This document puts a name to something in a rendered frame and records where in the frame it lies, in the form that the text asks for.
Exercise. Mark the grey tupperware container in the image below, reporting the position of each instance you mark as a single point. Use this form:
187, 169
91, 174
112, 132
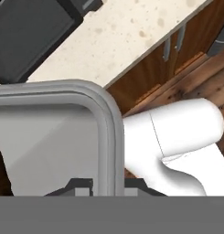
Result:
55, 146

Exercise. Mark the black hob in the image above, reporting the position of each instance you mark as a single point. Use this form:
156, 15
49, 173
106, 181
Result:
31, 36

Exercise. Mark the brown wooden cupboard door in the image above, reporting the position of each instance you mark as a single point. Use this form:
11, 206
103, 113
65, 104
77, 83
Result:
201, 27
140, 77

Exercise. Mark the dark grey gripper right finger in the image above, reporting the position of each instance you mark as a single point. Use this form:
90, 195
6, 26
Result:
134, 186

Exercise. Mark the dark grey appliance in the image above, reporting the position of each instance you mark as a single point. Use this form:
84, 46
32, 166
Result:
220, 42

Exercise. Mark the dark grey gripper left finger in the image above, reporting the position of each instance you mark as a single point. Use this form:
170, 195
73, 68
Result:
83, 186

